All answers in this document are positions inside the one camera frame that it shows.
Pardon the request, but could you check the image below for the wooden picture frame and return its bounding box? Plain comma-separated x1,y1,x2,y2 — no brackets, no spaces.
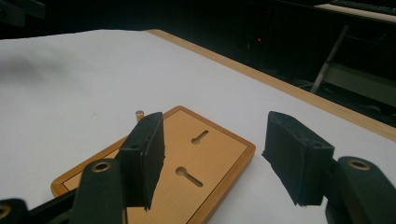
50,105,257,224

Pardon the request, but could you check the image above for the pale desk with keyboard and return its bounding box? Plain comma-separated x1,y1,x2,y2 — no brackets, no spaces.
313,0,396,23

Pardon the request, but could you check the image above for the white metal stand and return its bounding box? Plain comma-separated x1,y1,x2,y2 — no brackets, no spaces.
310,24,396,107

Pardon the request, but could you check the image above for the white paper sheet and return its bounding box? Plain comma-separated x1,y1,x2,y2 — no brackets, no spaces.
0,29,396,224

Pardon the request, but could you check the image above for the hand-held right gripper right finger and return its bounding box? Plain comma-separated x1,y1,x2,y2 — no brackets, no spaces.
262,110,336,207

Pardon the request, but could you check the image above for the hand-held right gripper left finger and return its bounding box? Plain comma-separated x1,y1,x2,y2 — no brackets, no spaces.
117,111,166,211

